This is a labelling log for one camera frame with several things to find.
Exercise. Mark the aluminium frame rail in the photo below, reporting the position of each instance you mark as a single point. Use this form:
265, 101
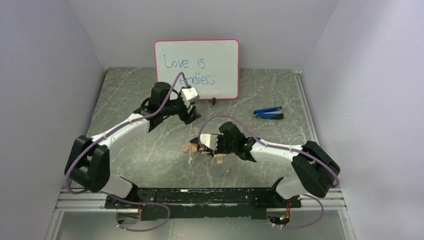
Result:
94, 203

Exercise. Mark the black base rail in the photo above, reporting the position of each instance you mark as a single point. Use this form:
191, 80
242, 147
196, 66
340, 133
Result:
194, 203

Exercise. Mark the red framed whiteboard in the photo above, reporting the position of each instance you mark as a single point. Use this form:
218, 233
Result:
211, 66

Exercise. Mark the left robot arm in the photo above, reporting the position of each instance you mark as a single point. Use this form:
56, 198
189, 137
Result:
89, 162

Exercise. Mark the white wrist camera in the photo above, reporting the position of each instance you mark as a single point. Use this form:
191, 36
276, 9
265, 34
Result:
189, 95
208, 141

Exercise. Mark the beige and black umbrella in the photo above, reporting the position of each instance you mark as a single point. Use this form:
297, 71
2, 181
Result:
195, 148

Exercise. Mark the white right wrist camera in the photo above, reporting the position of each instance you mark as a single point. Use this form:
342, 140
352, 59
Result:
208, 141

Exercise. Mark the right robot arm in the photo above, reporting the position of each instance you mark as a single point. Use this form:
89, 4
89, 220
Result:
312, 170

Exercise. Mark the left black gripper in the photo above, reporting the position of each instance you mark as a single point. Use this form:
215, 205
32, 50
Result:
185, 111

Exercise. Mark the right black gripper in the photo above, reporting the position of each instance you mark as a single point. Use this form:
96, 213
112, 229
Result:
209, 150

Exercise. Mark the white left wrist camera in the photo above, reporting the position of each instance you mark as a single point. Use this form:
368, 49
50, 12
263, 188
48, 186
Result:
189, 95

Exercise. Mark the blue and black stapler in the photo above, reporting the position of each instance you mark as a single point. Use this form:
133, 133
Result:
271, 113

